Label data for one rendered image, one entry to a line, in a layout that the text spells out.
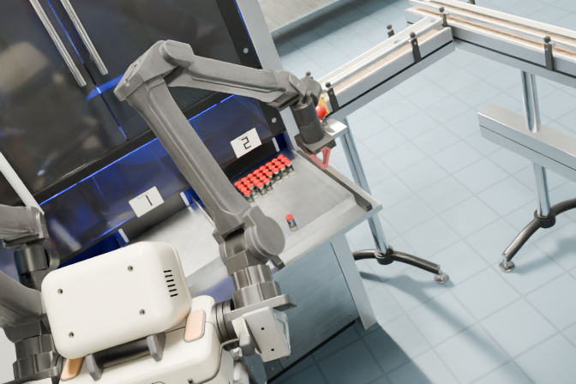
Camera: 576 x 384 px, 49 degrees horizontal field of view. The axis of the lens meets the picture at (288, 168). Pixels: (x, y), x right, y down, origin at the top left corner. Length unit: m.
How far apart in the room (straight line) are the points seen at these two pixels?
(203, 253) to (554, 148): 1.25
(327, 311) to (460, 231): 0.77
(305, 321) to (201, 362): 1.36
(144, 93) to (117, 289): 0.34
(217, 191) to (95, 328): 0.31
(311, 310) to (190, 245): 0.68
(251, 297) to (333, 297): 1.30
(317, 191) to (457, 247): 1.10
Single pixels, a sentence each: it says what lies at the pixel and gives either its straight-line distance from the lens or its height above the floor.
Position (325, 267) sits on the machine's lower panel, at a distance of 2.30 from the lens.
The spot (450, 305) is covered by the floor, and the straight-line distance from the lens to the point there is 2.61.
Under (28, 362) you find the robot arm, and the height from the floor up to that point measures 1.23.
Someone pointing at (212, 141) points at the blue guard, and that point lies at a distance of 1.87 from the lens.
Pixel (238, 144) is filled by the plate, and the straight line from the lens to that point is 1.91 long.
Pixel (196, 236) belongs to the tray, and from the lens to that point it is 1.89.
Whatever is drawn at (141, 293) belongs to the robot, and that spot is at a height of 1.34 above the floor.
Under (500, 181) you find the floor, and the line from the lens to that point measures 3.09.
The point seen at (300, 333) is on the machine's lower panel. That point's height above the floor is 0.20.
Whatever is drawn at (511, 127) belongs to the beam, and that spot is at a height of 0.55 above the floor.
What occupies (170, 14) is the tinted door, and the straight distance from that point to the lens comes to 1.73.
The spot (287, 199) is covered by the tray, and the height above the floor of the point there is 0.88.
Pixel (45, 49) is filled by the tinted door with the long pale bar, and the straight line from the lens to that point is 1.68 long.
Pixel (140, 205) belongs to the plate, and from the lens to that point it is 1.87.
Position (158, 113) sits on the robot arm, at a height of 1.51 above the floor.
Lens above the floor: 1.98
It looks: 34 degrees down
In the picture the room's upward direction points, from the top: 22 degrees counter-clockwise
